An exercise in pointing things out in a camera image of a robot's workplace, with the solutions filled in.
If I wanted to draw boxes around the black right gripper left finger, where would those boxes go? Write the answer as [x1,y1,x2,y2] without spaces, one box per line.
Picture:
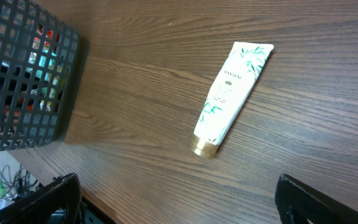
[0,173,82,224]

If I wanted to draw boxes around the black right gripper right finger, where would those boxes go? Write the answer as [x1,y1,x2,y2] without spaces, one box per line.
[275,174,358,224]

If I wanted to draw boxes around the grey plastic basket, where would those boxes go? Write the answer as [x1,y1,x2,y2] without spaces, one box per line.
[0,0,80,151]

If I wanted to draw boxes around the cables on floor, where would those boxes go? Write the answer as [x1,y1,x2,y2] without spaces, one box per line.
[0,152,43,200]

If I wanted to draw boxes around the white Pantene tube gold cap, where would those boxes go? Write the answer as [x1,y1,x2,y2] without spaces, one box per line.
[190,42,274,159]

